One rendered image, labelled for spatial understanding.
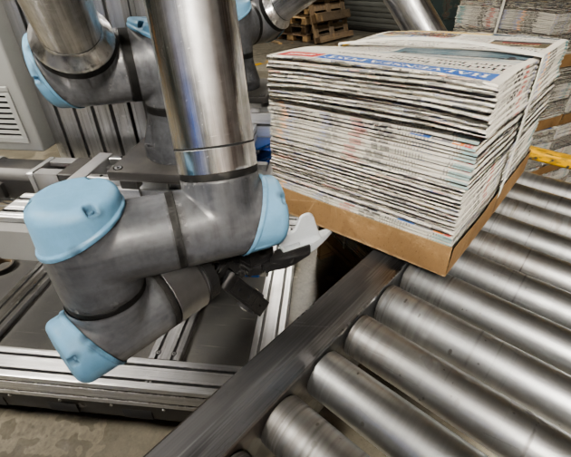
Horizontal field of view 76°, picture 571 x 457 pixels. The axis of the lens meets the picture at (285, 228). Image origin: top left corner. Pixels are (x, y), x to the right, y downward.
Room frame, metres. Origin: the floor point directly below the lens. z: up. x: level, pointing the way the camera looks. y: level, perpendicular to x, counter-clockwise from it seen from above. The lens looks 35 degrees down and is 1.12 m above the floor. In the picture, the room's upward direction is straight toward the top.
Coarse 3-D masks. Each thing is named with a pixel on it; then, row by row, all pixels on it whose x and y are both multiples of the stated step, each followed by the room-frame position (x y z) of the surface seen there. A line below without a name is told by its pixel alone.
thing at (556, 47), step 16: (384, 32) 0.76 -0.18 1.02; (400, 32) 0.74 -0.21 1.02; (416, 32) 0.72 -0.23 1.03; (432, 32) 0.72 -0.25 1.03; (448, 32) 0.71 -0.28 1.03; (464, 32) 0.71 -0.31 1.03; (528, 48) 0.53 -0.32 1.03; (544, 48) 0.53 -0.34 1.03; (560, 48) 0.56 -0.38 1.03; (560, 64) 0.61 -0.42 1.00; (544, 80) 0.53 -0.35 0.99; (544, 96) 0.57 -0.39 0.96; (528, 112) 0.51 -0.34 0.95; (528, 128) 0.54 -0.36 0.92; (528, 144) 0.61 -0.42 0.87; (512, 160) 0.52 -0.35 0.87
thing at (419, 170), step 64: (320, 64) 0.47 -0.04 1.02; (384, 64) 0.42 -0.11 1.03; (448, 64) 0.42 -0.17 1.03; (512, 64) 0.41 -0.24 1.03; (320, 128) 0.47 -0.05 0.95; (384, 128) 0.40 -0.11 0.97; (448, 128) 0.36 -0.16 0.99; (512, 128) 0.45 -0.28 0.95; (320, 192) 0.45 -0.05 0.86; (384, 192) 0.40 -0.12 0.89; (448, 192) 0.35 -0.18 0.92
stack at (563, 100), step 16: (560, 80) 1.39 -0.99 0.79; (560, 96) 1.42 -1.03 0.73; (544, 112) 1.38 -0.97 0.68; (560, 112) 1.43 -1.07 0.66; (560, 128) 1.45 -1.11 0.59; (544, 144) 1.40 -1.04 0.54; (560, 144) 1.49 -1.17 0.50; (528, 160) 1.39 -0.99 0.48; (560, 176) 1.55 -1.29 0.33; (352, 240) 1.15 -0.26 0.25; (320, 256) 1.33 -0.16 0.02; (336, 256) 1.22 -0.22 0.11; (336, 272) 1.21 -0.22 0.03
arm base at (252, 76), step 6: (246, 54) 1.15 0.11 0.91; (252, 54) 1.18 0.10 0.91; (246, 60) 1.15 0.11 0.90; (252, 60) 1.18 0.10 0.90; (246, 66) 1.15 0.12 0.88; (252, 66) 1.17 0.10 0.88; (246, 72) 1.15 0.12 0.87; (252, 72) 1.16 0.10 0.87; (246, 78) 1.15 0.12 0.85; (252, 78) 1.15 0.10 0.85; (258, 78) 1.18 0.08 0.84; (252, 84) 1.14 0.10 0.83; (258, 84) 1.17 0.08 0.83; (252, 90) 1.14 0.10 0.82
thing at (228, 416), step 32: (384, 256) 0.38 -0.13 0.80; (352, 288) 0.32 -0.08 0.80; (384, 288) 0.32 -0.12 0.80; (320, 320) 0.27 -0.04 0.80; (352, 320) 0.27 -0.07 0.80; (288, 352) 0.23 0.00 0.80; (320, 352) 0.23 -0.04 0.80; (224, 384) 0.20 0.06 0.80; (256, 384) 0.20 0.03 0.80; (288, 384) 0.20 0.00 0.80; (192, 416) 0.17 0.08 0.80; (224, 416) 0.17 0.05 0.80; (256, 416) 0.17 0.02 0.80; (160, 448) 0.14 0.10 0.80; (192, 448) 0.14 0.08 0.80; (224, 448) 0.14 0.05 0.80; (256, 448) 0.16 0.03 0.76
